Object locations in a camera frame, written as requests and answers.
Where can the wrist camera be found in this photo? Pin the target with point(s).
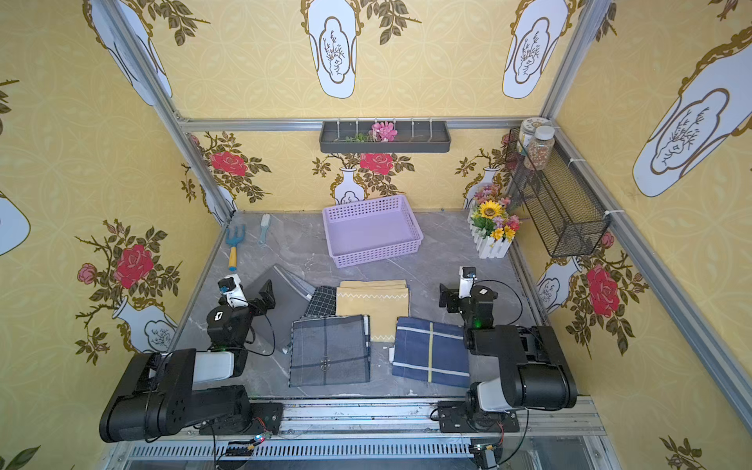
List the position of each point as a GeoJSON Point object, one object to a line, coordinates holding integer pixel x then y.
{"type": "Point", "coordinates": [467, 280]}
{"type": "Point", "coordinates": [232, 293]}

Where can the grey wall tray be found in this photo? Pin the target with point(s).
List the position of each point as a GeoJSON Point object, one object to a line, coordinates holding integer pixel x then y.
{"type": "Point", "coordinates": [369, 136]}

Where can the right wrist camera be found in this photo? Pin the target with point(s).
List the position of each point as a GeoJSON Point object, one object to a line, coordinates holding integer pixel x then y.
{"type": "Point", "coordinates": [467, 280]}

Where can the glass jar back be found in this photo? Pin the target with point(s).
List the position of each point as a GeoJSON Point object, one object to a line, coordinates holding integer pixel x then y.
{"type": "Point", "coordinates": [527, 130]}

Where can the grey plaid pillowcase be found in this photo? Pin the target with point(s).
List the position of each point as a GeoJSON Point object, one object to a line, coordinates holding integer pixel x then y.
{"type": "Point", "coordinates": [329, 351]}

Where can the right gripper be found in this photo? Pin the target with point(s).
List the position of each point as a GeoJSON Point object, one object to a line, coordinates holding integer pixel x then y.
{"type": "Point", "coordinates": [449, 299]}

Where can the pink artificial flower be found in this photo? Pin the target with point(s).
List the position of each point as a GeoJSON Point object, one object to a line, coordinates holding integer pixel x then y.
{"type": "Point", "coordinates": [383, 131]}

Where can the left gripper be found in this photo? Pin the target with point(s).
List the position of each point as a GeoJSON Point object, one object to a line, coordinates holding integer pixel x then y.
{"type": "Point", "coordinates": [258, 302]}

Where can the blue yellow garden fork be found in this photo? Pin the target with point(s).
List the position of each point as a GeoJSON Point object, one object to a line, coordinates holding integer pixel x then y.
{"type": "Point", "coordinates": [234, 236]}

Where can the small light blue brush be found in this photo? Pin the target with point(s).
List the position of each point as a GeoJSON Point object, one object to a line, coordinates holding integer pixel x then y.
{"type": "Point", "coordinates": [264, 228]}

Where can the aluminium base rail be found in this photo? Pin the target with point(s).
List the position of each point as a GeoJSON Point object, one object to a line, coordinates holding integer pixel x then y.
{"type": "Point", "coordinates": [402, 428]}

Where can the black wire mesh shelf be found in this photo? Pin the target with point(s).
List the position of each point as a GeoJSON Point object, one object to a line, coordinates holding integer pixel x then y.
{"type": "Point", "coordinates": [564, 209]}

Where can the blue striped pillowcase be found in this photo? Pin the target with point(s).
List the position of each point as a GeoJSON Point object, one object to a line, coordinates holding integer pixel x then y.
{"type": "Point", "coordinates": [431, 352]}

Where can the flower pot white fence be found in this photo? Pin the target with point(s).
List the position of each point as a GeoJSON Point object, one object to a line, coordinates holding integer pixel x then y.
{"type": "Point", "coordinates": [492, 227]}

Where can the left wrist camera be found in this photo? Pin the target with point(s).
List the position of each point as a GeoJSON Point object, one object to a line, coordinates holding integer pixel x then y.
{"type": "Point", "coordinates": [232, 293]}

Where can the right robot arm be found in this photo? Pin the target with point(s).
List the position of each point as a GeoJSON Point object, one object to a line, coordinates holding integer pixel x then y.
{"type": "Point", "coordinates": [532, 371]}

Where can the glass jar front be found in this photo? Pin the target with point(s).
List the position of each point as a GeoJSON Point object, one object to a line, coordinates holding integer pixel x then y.
{"type": "Point", "coordinates": [540, 148]}

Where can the plain grey folded pillowcase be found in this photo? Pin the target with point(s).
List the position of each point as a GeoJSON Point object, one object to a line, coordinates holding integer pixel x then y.
{"type": "Point", "coordinates": [292, 295]}

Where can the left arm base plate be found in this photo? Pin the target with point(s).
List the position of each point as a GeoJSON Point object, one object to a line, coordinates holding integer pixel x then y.
{"type": "Point", "coordinates": [263, 417]}

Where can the black grid pillowcase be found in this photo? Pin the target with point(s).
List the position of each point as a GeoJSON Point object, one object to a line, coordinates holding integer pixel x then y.
{"type": "Point", "coordinates": [323, 302]}

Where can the purple plastic basket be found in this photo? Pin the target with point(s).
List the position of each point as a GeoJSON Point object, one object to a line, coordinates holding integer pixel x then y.
{"type": "Point", "coordinates": [371, 230]}

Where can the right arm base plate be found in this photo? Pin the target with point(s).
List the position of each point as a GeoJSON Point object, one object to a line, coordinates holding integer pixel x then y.
{"type": "Point", "coordinates": [457, 417]}

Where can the yellow pillowcase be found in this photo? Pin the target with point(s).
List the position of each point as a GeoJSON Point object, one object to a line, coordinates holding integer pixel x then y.
{"type": "Point", "coordinates": [383, 302]}

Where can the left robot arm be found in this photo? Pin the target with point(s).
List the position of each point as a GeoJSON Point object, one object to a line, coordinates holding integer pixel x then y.
{"type": "Point", "coordinates": [161, 394]}

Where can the glass jar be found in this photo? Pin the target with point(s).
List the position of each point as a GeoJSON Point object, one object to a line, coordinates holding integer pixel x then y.
{"type": "Point", "coordinates": [527, 130]}
{"type": "Point", "coordinates": [540, 148]}

